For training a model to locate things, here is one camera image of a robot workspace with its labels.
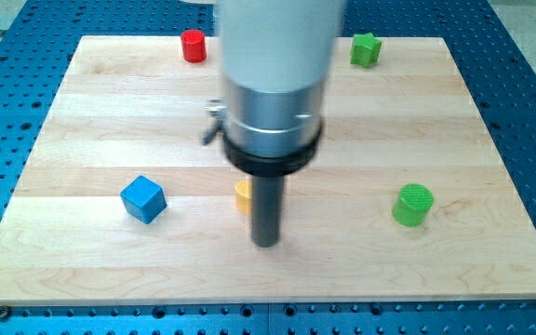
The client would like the blue cube block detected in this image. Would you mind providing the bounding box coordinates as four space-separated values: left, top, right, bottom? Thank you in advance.
120 175 168 224

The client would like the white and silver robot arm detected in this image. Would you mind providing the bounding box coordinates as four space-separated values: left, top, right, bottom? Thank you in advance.
215 0 346 178

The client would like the yellow heart block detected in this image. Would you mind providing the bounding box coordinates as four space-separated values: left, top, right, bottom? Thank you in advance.
234 180 252 215

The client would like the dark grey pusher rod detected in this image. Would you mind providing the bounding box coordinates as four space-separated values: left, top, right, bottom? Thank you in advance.
251 177 285 248

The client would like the blue perforated metal base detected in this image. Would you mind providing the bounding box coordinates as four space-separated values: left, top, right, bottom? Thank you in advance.
0 1 536 334

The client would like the light wooden board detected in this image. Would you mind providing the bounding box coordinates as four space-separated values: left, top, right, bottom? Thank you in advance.
0 35 536 305

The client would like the red cylinder block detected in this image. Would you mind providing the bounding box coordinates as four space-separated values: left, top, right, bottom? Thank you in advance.
181 29 207 63

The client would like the green cylinder block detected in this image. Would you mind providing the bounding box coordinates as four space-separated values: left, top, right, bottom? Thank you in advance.
392 183 435 227

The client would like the green star block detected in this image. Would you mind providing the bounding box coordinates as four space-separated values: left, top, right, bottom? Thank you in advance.
350 33 382 68

